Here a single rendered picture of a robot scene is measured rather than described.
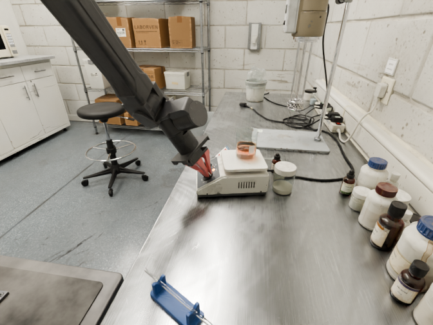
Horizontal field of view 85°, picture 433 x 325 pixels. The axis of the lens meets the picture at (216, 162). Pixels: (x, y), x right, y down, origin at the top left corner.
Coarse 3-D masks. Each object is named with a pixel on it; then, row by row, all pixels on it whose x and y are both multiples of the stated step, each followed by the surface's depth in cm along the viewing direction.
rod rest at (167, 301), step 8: (160, 280) 41; (152, 288) 41; (160, 288) 42; (152, 296) 41; (160, 296) 41; (168, 296) 41; (160, 304) 40; (168, 304) 40; (176, 304) 40; (192, 304) 40; (168, 312) 39; (176, 312) 39; (184, 312) 39; (200, 312) 39; (176, 320) 38; (184, 320) 38; (192, 320) 37; (200, 320) 38
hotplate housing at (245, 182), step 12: (216, 156) 74; (216, 180) 64; (228, 180) 64; (240, 180) 64; (252, 180) 64; (264, 180) 65; (204, 192) 65; (216, 192) 66; (228, 192) 66; (240, 192) 66; (252, 192) 66; (264, 192) 67
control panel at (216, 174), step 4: (212, 160) 74; (216, 160) 72; (212, 164) 72; (216, 164) 70; (212, 168) 70; (216, 168) 68; (212, 172) 68; (216, 172) 67; (200, 176) 70; (212, 176) 66; (216, 176) 65; (200, 180) 68; (208, 180) 66; (212, 180) 65; (200, 184) 66; (204, 184) 65
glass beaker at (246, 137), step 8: (240, 128) 68; (248, 128) 68; (240, 136) 64; (248, 136) 63; (256, 136) 65; (240, 144) 65; (248, 144) 64; (256, 144) 66; (240, 152) 66; (248, 152) 66; (240, 160) 67; (248, 160) 67
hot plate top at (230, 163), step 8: (224, 152) 72; (232, 152) 72; (256, 152) 72; (224, 160) 68; (232, 160) 68; (256, 160) 68; (264, 160) 68; (224, 168) 64; (232, 168) 63; (240, 168) 63; (248, 168) 63; (256, 168) 64; (264, 168) 64
